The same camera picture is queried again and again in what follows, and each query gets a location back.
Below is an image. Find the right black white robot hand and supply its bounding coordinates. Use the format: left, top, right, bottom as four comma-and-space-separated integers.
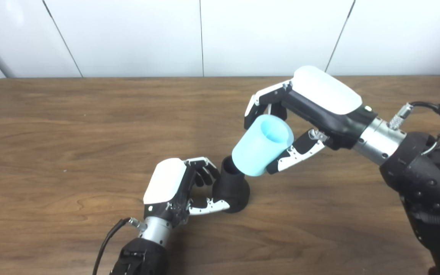
244, 65, 378, 175

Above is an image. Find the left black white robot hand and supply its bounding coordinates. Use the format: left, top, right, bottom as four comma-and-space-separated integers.
143, 157, 231, 226

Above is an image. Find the black cone nozzle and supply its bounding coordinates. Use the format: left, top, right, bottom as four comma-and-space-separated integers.
212, 155, 251, 214

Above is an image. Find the light-blue hose piece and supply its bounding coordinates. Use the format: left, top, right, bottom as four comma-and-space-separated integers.
231, 114, 294, 177

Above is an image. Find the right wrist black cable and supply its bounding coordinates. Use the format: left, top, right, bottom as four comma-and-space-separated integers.
389, 101, 440, 153

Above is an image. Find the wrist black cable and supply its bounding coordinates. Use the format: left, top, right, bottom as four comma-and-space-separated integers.
389, 101, 440, 153
92, 217, 147, 275

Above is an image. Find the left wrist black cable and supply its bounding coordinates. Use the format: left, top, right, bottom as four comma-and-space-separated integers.
92, 217, 147, 275

